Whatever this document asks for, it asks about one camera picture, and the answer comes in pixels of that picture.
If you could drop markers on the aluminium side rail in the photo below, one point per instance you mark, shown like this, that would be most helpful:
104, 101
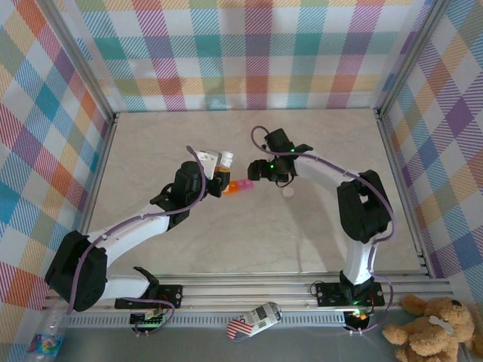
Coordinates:
99, 169
400, 181

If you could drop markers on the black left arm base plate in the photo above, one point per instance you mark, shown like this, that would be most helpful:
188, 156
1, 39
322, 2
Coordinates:
170, 296

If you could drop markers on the orange pill box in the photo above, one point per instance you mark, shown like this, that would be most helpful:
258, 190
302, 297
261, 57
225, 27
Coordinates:
231, 188

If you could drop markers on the flag print rolled pouch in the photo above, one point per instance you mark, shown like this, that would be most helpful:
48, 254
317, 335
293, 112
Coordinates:
253, 320

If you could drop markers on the aluminium front frame rail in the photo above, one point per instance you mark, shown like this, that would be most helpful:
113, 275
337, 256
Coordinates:
245, 290

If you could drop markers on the aluminium frame post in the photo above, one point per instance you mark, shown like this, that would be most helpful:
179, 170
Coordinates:
79, 64
411, 60

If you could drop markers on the pink pill box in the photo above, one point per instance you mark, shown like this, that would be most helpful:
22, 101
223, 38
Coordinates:
245, 184

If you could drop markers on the brown teddy bear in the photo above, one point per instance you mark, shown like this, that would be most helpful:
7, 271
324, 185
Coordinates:
430, 332

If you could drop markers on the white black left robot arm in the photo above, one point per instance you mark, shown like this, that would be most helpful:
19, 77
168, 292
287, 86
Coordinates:
75, 271

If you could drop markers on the white bottle cap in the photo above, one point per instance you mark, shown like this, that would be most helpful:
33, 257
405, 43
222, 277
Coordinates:
288, 192

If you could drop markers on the right electronics board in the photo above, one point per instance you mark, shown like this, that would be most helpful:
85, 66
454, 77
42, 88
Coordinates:
356, 317

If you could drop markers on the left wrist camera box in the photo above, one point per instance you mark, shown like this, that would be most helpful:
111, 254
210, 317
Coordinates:
211, 158

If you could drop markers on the left electronics board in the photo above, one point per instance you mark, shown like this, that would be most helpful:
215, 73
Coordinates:
149, 320

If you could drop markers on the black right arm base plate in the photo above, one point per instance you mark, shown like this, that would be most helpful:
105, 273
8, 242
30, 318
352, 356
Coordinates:
328, 294

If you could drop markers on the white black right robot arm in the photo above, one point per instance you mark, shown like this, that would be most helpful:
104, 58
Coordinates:
362, 211

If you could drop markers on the clear plastic water bottle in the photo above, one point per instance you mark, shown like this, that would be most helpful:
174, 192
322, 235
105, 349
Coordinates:
47, 335

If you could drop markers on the electronics board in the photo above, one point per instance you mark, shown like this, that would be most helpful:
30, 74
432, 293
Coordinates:
356, 317
149, 320

